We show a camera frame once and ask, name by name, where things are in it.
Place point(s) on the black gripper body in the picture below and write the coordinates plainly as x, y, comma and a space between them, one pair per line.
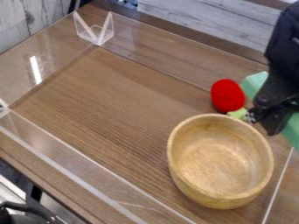
281, 88

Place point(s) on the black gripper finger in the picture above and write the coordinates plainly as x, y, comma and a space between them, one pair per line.
277, 116

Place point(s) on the brown wooden bowl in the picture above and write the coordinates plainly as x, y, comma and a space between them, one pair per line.
221, 160

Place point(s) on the green rectangular block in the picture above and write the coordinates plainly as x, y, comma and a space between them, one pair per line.
252, 84

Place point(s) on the red knitted strawberry toy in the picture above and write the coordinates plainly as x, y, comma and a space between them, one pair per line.
229, 98

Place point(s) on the clear acrylic corner bracket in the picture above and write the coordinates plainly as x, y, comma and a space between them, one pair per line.
95, 34

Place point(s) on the clear acrylic tray wall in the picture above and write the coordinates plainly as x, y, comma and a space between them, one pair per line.
83, 184

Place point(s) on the black table clamp mount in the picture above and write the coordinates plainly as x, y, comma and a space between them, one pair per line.
37, 208

